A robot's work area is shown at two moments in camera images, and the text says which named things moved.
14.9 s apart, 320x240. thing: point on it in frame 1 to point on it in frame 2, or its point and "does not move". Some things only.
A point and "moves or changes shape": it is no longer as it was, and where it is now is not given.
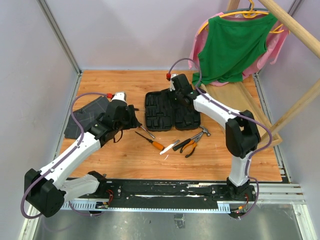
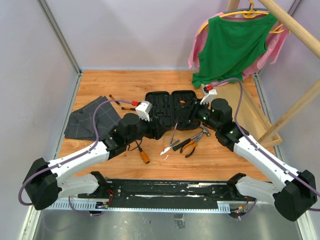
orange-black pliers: (195, 141) does not move
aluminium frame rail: (63, 40) does not move
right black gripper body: (178, 95) to (202, 114)
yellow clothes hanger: (251, 14) does not move
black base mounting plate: (168, 193) does not move
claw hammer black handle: (204, 130) does not move
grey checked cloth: (85, 116) does not move
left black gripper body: (126, 123) to (145, 129)
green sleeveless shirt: (230, 47) does not move
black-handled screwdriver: (152, 136) moves or changes shape
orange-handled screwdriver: (157, 145) to (144, 155)
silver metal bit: (169, 147) does not move
